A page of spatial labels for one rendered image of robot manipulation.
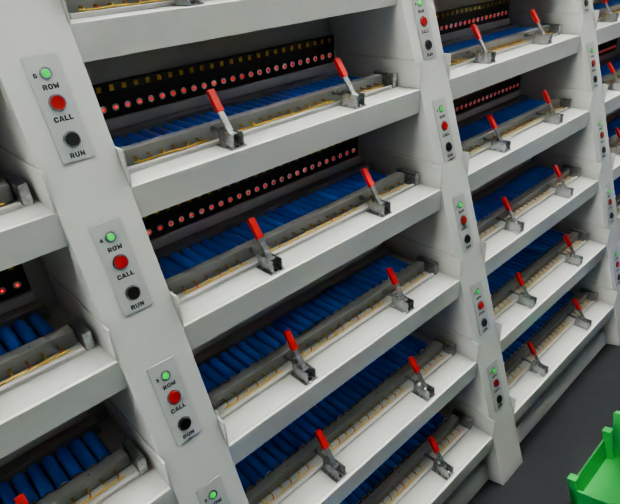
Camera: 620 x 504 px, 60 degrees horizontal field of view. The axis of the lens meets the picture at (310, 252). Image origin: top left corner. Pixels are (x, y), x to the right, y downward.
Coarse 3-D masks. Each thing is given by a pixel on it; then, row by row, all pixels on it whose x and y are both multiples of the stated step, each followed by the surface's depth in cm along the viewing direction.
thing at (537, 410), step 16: (592, 352) 166; (576, 368) 160; (560, 384) 154; (544, 400) 148; (528, 416) 143; (528, 432) 143; (480, 464) 131; (464, 480) 127; (480, 480) 130; (464, 496) 126
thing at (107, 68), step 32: (448, 0) 139; (480, 0) 147; (256, 32) 103; (288, 32) 107; (320, 32) 112; (96, 64) 84; (128, 64) 87; (160, 64) 91; (32, 288) 80; (96, 416) 87; (32, 448) 81
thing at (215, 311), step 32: (352, 160) 116; (384, 160) 116; (416, 160) 110; (288, 192) 106; (416, 192) 108; (192, 224) 93; (320, 224) 98; (352, 224) 98; (384, 224) 99; (256, 256) 90; (288, 256) 89; (320, 256) 89; (352, 256) 95; (192, 288) 82; (224, 288) 82; (256, 288) 81; (288, 288) 86; (192, 320) 75; (224, 320) 79
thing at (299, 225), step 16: (400, 176) 110; (368, 192) 105; (384, 192) 108; (320, 208) 99; (336, 208) 100; (288, 224) 94; (304, 224) 95; (256, 240) 90; (272, 240) 91; (224, 256) 86; (240, 256) 87; (192, 272) 82; (208, 272) 84; (176, 288) 80
